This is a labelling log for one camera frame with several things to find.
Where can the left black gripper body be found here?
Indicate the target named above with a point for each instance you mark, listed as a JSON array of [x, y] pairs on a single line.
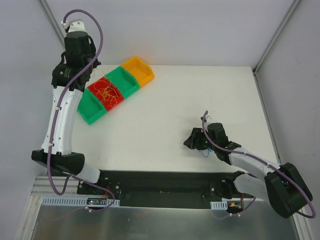
[[92, 63]]

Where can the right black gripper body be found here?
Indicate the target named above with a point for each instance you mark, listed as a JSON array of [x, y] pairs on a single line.
[[196, 139]]

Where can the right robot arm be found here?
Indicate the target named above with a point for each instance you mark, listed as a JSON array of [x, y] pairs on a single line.
[[281, 186]]

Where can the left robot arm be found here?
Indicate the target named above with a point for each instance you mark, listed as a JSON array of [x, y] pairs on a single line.
[[69, 80]]

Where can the green plastic bin upper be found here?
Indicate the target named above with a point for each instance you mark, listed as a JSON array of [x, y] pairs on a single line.
[[124, 81]]

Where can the green plastic bin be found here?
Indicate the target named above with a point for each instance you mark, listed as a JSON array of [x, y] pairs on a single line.
[[124, 81], [90, 108]]

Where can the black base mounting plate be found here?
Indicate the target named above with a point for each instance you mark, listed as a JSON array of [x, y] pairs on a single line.
[[154, 189]]

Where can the red plastic bin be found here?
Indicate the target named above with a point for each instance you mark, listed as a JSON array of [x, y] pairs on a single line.
[[106, 92]]

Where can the orange plastic bin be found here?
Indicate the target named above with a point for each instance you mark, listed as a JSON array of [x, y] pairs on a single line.
[[142, 72]]

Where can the green plastic bin lower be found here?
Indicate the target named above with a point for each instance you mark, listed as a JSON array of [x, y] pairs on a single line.
[[90, 108]]

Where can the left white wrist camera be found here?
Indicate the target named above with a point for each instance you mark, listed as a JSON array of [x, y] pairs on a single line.
[[74, 26]]

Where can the left aluminium frame post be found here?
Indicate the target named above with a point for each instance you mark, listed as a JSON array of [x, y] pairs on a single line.
[[52, 21]]

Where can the aluminium frame post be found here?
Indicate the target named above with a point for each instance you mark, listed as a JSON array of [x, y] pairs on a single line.
[[52, 21], [276, 35]]

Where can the right white cable duct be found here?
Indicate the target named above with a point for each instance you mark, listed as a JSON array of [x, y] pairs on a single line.
[[219, 205]]

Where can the white cable duct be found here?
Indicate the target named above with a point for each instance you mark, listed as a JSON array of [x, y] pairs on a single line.
[[219, 205], [68, 201]]

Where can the right aluminium frame post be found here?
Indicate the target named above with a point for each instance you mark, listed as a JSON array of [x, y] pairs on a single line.
[[276, 35]]

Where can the left white cable duct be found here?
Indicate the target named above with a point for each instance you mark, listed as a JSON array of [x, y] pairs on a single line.
[[68, 201]]

